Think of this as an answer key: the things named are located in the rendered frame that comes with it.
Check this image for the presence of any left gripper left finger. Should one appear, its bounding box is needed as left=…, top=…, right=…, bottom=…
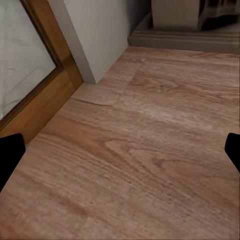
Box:
left=0, top=133, right=27, bottom=192

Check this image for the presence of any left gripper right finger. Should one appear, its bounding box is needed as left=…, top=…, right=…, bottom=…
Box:
left=224, top=132, right=240, bottom=172

